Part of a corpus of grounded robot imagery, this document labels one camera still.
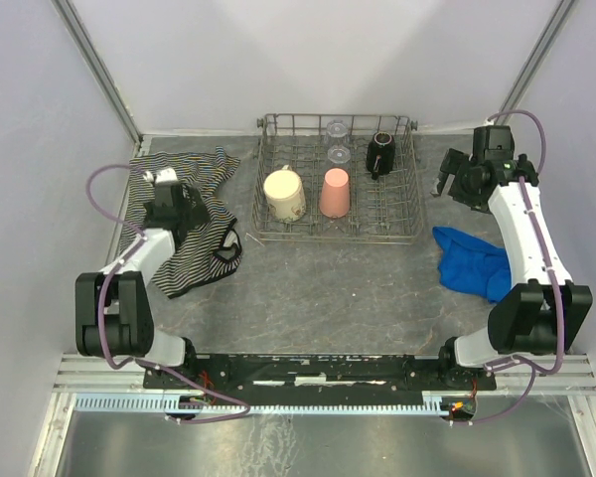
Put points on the striped cloth garment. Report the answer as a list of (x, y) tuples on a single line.
[(209, 252)]

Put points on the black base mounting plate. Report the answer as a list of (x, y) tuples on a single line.
[(229, 373)]

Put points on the clear plastic cup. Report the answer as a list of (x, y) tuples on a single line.
[(339, 155), (337, 133)]

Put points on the grey wire dish rack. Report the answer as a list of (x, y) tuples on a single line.
[(386, 210)]

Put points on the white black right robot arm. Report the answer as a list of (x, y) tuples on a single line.
[(538, 309)]

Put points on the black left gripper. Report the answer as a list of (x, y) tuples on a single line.
[(194, 205)]

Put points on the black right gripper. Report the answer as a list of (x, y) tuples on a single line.
[(450, 169)]

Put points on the blue microfibre cloth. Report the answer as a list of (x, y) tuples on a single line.
[(471, 265)]

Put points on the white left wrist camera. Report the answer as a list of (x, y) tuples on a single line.
[(163, 176)]

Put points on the salmon pink plastic cup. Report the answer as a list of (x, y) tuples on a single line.
[(335, 200)]

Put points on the black mug cream inside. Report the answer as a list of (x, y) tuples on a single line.
[(380, 154)]

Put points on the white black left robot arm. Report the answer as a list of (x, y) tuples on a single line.
[(113, 318)]

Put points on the christmas mug green inside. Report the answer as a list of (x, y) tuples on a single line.
[(284, 193)]

